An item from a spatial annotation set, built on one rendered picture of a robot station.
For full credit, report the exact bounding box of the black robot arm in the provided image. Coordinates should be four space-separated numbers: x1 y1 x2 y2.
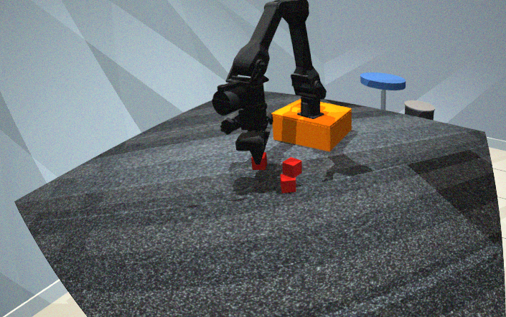
212 0 327 135

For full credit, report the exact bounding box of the red cube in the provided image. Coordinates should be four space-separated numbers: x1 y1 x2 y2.
251 152 267 170
281 174 296 193
283 157 302 179

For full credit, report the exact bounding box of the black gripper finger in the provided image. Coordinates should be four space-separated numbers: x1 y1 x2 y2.
262 127 271 139
250 144 266 164

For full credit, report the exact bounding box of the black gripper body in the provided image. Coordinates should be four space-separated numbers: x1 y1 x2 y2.
235 102 273 151

